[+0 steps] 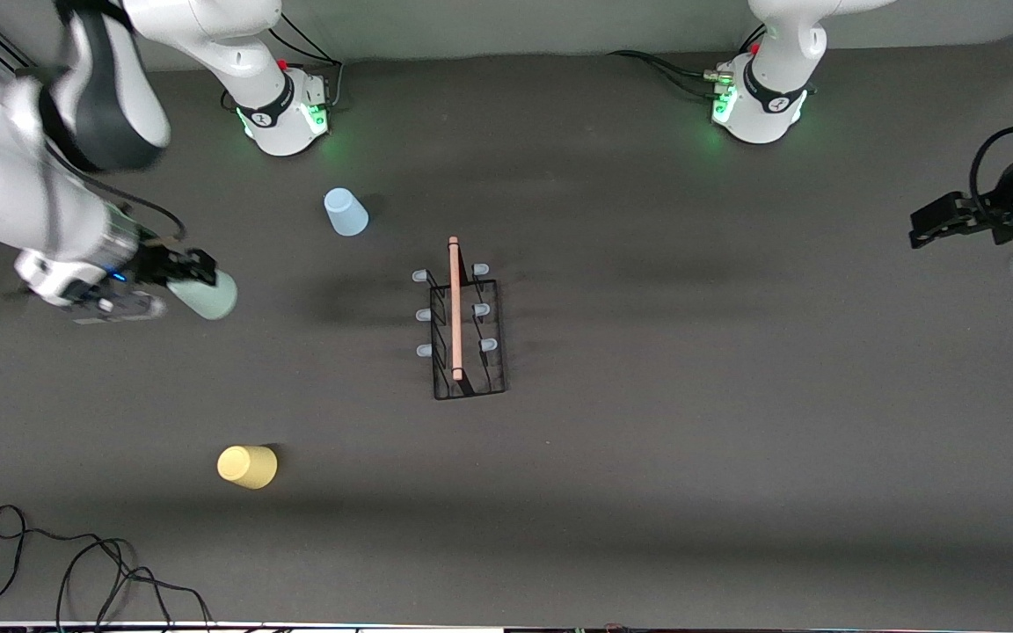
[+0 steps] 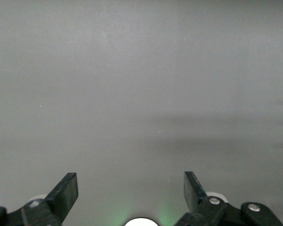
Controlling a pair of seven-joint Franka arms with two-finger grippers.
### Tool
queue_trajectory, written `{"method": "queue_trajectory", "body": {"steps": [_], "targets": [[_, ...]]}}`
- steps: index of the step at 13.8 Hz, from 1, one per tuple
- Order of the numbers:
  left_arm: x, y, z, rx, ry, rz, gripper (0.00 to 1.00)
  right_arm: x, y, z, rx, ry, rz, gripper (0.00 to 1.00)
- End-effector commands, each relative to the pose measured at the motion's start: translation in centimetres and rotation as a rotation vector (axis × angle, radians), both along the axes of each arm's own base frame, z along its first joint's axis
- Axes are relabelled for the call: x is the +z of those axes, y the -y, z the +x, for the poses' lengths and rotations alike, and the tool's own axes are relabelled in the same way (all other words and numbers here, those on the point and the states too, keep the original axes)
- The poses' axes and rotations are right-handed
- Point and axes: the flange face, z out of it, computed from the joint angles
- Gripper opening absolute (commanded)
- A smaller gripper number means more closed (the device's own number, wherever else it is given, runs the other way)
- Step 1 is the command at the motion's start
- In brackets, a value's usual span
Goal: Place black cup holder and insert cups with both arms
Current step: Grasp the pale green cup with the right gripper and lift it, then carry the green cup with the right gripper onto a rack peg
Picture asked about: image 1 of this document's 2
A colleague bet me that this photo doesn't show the pale green plastic cup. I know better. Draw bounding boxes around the pale green plastic cup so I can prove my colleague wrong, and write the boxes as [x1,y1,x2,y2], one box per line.
[167,268,238,322]

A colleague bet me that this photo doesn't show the yellow plastic cup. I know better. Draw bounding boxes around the yellow plastic cup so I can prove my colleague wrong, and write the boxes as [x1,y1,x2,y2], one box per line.
[216,445,279,491]

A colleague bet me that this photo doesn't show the black wire cup holder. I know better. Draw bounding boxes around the black wire cup holder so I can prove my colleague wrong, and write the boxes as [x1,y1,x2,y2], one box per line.
[412,236,507,401]

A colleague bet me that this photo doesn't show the light blue plastic cup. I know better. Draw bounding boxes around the light blue plastic cup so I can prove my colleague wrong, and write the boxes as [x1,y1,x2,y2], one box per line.
[324,187,369,237]

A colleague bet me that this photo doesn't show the dark grey table cover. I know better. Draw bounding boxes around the dark grey table cover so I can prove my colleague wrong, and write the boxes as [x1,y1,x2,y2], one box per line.
[0,31,1013,629]

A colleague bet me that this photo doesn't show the black right arm base cables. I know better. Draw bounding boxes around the black right arm base cables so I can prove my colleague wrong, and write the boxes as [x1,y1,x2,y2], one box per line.
[221,11,346,113]

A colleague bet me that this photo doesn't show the black arm base cables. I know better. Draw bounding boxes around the black arm base cables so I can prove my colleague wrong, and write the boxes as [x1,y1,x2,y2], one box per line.
[608,25,764,99]
[221,11,346,113]

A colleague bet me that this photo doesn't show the thin black loose cable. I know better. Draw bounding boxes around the thin black loose cable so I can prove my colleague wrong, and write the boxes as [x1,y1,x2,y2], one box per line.
[0,505,213,627]

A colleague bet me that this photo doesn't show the black left arm base cables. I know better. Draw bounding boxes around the black left arm base cables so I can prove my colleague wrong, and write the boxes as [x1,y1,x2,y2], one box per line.
[608,25,764,99]

